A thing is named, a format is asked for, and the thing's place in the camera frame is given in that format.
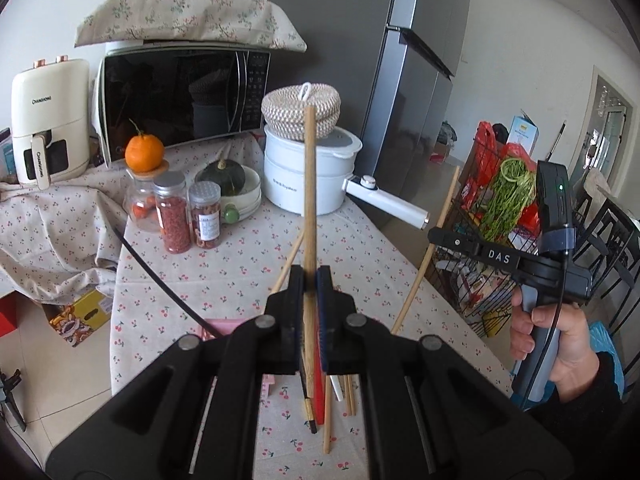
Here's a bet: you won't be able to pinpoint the colourful cardboard box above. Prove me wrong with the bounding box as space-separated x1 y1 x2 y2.
49 287 115 348

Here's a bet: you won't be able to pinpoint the black tripod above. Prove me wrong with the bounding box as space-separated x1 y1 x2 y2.
0 369 28 433

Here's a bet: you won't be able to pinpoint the labelled jar of nuts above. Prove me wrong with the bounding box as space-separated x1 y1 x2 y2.
188 181 222 250

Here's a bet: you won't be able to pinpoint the white bowl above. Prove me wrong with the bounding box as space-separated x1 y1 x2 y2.
195 165 262 223

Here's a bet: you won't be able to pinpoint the black chair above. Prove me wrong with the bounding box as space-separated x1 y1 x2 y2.
570 195 640 311

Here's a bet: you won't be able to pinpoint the person's right hand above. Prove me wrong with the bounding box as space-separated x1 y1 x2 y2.
509 290 601 403

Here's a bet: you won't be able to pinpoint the white electric pot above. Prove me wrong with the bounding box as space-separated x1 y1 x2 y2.
262 124 431 231

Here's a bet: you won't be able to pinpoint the green leafy vegetables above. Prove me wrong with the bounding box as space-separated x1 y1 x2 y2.
480 157 538 243

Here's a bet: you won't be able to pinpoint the glass door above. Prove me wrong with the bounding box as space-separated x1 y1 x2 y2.
570 65 632 196

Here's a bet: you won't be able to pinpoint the grey refrigerator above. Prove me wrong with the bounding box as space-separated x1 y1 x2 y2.
267 0 473 273

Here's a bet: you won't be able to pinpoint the red plastic bag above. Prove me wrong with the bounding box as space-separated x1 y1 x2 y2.
460 121 541 241

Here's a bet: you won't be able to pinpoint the pink utensil tray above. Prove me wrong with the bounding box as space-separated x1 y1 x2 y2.
197 316 281 401

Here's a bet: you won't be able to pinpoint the person's right forearm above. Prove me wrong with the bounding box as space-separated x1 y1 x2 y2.
522 351 626 466

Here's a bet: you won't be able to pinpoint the black chopstick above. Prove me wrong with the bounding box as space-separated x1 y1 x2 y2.
299 367 318 436

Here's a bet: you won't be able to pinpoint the black wire rack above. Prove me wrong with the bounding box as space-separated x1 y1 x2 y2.
430 135 551 341

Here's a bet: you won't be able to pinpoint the cherry print tablecloth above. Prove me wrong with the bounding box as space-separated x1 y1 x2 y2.
0 130 516 480

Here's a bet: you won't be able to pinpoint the jar of red berries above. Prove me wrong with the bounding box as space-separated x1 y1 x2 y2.
152 171 193 255

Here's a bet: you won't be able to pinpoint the red box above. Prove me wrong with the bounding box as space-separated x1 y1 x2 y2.
0 295 21 341

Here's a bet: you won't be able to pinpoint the cream air fryer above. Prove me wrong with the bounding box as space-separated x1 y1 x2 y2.
11 55 92 188

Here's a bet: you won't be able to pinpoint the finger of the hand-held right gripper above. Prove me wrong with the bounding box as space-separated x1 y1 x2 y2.
426 226 484 257

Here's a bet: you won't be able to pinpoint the orange mandarin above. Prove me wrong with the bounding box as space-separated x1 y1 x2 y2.
125 119 165 173

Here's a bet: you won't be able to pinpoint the glass jar with wooden lid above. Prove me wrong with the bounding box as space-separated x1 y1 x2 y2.
122 159 171 233

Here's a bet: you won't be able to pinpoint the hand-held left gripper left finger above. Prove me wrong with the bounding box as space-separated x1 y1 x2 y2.
44 264 313 480

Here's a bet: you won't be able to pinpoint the blue and white box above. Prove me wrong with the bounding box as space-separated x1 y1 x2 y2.
507 110 540 156

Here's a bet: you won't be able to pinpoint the floral cloth cover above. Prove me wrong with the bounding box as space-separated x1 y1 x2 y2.
74 0 307 53

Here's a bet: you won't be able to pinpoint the dark green squash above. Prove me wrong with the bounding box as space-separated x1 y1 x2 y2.
195 158 246 196

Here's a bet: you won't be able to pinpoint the black cable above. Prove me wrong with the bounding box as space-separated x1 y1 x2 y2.
112 227 228 339

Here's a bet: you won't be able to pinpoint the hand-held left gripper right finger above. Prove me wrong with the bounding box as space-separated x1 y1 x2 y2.
316 265 589 480

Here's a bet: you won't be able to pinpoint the black microwave oven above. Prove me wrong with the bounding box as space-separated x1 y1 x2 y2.
94 40 273 163

